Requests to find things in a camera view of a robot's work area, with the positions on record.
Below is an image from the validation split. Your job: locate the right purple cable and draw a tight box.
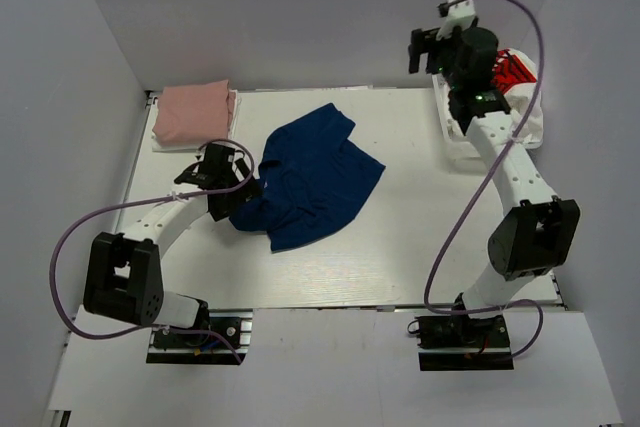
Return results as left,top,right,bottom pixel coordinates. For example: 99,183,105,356
423,0,546,361

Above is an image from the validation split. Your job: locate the purple cable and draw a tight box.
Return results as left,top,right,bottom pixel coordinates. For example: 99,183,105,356
423,0,546,361
49,141,259,364

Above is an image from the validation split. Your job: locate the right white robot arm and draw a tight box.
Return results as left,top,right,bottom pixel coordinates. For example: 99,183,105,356
408,27,580,346

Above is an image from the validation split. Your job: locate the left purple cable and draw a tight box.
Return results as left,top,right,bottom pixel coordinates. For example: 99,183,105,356
49,141,259,364

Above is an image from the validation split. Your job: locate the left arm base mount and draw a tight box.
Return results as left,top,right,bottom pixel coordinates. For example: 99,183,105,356
146,310,253,366

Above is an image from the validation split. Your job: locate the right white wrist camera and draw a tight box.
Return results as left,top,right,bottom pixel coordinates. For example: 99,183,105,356
436,0,476,41

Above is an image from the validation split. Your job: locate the white plastic basket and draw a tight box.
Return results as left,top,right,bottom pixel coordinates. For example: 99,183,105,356
430,71,544,158

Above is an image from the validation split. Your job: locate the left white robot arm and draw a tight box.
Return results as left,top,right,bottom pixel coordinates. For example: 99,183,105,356
83,140,261,346

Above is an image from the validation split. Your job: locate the folded pink t shirt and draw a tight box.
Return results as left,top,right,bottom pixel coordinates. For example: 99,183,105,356
152,80,237,148

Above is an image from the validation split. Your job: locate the blue t shirt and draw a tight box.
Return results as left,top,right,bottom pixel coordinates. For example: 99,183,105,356
230,103,385,252

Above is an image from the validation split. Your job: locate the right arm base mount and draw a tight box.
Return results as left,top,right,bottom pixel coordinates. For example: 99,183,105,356
407,315,514,372

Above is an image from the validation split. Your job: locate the white red print t shirt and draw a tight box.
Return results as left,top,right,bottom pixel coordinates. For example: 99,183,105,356
493,48,544,150

